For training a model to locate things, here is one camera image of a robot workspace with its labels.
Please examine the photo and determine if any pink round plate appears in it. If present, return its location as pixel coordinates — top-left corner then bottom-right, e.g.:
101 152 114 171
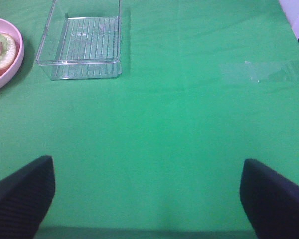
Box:
0 18 24 88

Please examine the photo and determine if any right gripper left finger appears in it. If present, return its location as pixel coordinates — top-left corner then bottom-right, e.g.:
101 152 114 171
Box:
0 155 55 239

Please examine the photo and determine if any right clear plastic tray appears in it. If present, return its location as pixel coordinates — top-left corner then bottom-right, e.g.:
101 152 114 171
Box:
35 0 122 80

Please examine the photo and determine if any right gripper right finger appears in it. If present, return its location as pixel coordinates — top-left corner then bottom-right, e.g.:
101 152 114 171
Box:
239 159 299 239

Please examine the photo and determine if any bread slice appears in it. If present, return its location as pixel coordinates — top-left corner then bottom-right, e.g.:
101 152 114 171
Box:
0 33 18 83

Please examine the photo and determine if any green tablecloth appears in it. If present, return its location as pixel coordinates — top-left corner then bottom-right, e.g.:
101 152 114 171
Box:
0 0 299 231

